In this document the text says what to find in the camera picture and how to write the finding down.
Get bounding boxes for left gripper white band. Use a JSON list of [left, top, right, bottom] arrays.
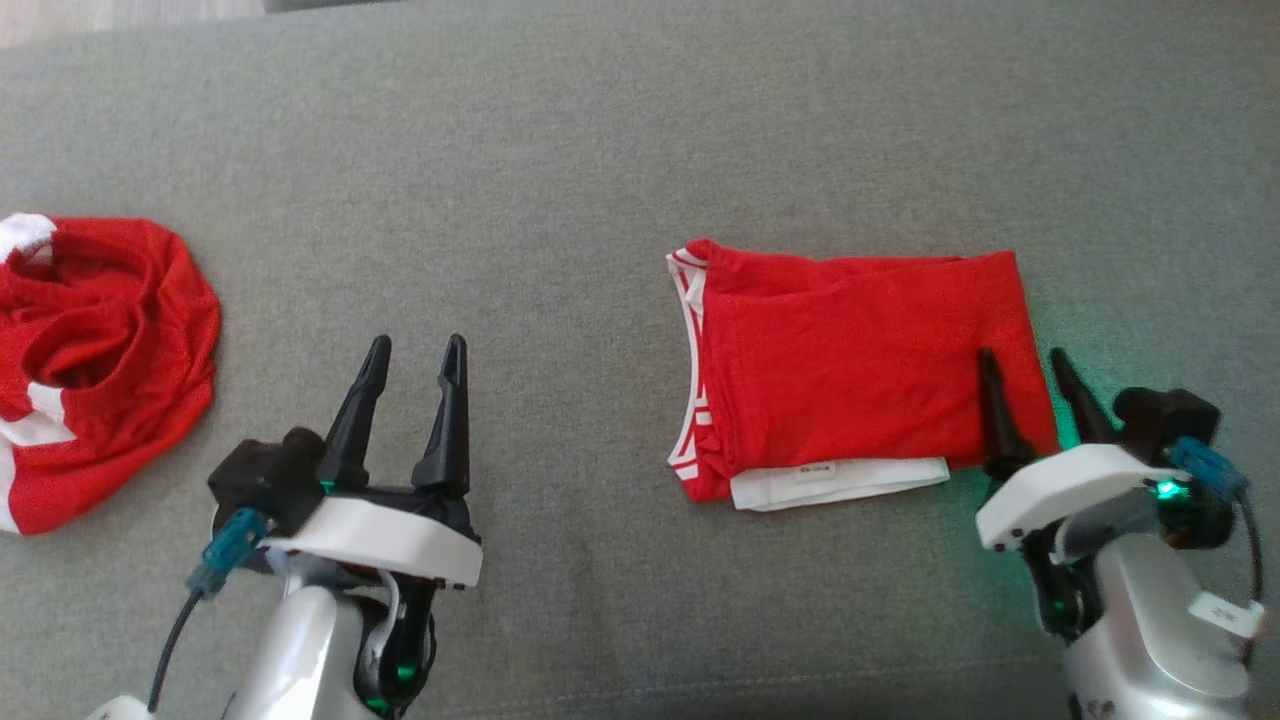
[[260, 333, 485, 593]]

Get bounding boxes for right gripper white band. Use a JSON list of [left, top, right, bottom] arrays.
[[974, 346, 1187, 554]]

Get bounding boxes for red jersey with white sleeves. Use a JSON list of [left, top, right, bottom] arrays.
[[665, 237, 1062, 514]]

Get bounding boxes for red shorts with white stripe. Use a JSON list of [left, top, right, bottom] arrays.
[[0, 212, 223, 537]]

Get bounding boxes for grey sofa seat cushion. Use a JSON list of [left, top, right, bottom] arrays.
[[0, 0, 1280, 720]]

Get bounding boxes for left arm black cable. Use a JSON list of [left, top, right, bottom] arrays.
[[146, 507, 270, 714]]

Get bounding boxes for white label on right cable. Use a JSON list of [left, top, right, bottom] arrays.
[[1189, 591, 1267, 642]]

